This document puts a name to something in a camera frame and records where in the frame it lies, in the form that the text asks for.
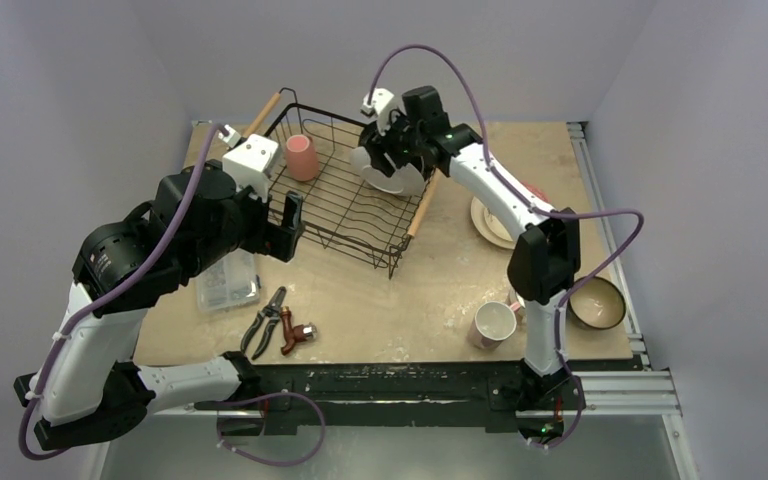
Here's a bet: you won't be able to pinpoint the black wire dish rack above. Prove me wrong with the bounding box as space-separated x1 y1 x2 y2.
262 87 431 277

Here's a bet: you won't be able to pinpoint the pink rimmed large plate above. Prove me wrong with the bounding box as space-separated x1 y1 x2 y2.
470 197 516 250

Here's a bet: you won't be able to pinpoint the cream floral small plate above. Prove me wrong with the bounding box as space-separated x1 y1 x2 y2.
483 207 513 243

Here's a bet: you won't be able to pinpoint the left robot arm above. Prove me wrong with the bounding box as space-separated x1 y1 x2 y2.
14 161 304 460

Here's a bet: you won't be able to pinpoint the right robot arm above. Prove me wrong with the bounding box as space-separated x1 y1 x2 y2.
350 86 581 407

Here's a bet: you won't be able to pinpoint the clear plastic screw box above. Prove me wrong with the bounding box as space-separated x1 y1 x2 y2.
196 250 261 313

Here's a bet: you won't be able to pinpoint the black pliers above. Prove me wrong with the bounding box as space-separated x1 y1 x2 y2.
240 286 287 360

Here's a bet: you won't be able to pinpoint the white enamel mug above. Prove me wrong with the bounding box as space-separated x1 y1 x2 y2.
508 288 525 324

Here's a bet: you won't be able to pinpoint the light pink mug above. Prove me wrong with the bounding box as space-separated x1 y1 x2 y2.
467 301 521 350

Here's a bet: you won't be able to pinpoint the dark ceramic bowl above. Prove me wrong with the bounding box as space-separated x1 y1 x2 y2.
567 276 627 331

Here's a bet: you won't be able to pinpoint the brown handled tool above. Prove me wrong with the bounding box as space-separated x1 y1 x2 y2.
280 306 318 356

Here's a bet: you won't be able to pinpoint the purple cable loop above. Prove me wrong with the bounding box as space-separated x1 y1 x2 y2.
216 392 327 468

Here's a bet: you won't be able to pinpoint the black base frame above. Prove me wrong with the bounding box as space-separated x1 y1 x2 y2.
152 360 680 439

